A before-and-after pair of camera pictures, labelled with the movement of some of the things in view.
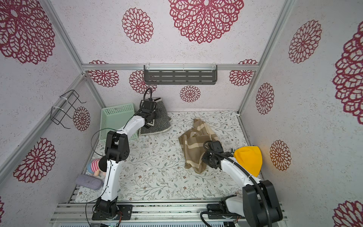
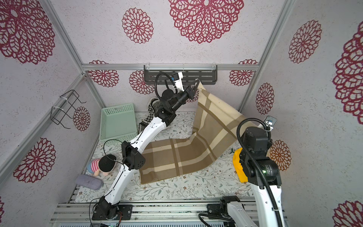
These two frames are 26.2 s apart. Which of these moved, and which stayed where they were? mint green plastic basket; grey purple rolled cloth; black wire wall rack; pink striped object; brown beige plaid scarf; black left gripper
Moved: brown beige plaid scarf; black left gripper
Stayed: mint green plastic basket; pink striped object; grey purple rolled cloth; black wire wall rack
